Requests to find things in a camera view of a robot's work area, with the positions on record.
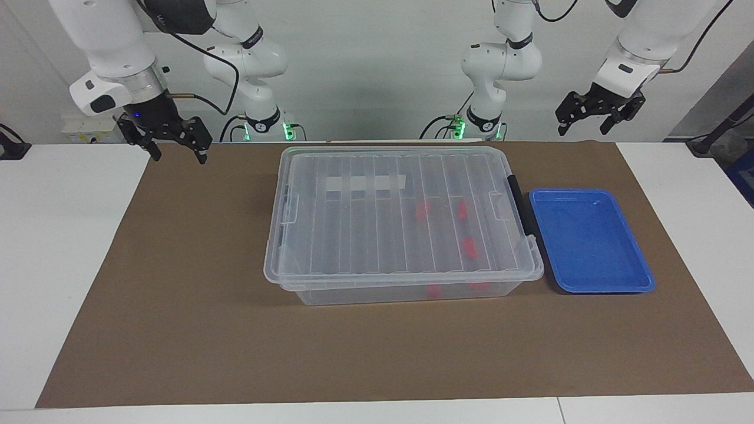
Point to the black table clamp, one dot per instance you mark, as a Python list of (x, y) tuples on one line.
[(12, 147)]

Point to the white power strip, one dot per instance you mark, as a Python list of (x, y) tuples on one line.
[(82, 131)]

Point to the clear plastic box lid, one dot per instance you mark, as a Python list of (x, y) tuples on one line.
[(377, 235)]

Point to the black stand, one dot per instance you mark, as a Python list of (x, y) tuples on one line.
[(716, 132)]

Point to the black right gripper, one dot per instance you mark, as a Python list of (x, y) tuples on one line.
[(156, 115)]

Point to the brown table mat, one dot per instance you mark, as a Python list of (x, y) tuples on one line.
[(177, 324)]

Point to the red block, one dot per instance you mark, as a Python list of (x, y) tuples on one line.
[(470, 248), (422, 211), (479, 287), (434, 290), (463, 211)]

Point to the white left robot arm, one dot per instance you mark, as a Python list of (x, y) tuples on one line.
[(642, 29)]

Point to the blue plastic tray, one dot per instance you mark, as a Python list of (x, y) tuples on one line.
[(589, 241)]

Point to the clear plastic storage box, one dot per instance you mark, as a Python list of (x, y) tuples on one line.
[(365, 293)]

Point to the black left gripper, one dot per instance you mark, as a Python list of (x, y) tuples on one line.
[(607, 97)]

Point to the blue crate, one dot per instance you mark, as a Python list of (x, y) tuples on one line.
[(743, 176)]

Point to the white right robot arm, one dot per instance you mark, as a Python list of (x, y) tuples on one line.
[(106, 41)]

